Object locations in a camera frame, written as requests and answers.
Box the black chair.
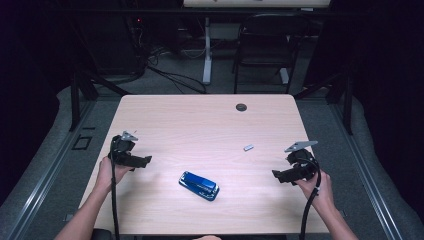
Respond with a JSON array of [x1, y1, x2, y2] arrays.
[[231, 12, 311, 95]]

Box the black metal stand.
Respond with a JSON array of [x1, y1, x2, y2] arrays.
[[68, 69, 132, 133], [293, 68, 355, 136]]

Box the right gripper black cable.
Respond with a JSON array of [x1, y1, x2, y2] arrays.
[[297, 156, 323, 240]]

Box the blue stapler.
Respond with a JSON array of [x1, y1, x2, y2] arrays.
[[178, 170, 221, 202]]

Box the white desk leg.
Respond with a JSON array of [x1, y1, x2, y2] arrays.
[[201, 16, 214, 86], [279, 67, 291, 85]]

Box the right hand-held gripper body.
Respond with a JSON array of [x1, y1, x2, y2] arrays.
[[283, 140, 320, 182]]

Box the aluminium floor rail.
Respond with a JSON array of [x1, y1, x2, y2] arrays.
[[6, 99, 98, 240], [329, 99, 406, 240]]

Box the black computer tower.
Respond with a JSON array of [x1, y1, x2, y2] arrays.
[[124, 13, 149, 73]]

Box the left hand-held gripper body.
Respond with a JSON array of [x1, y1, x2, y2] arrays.
[[108, 130, 139, 165]]

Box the person's right hand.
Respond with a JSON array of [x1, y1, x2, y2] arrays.
[[294, 169, 335, 212]]

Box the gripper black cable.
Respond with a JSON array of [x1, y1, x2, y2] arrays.
[[297, 156, 323, 240], [109, 135, 122, 240]]

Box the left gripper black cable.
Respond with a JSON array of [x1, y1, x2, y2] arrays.
[[109, 135, 122, 240]]

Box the person's left hand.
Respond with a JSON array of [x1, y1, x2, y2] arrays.
[[94, 156, 134, 195]]

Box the black floor cables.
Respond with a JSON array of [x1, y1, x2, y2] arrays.
[[133, 46, 208, 95]]

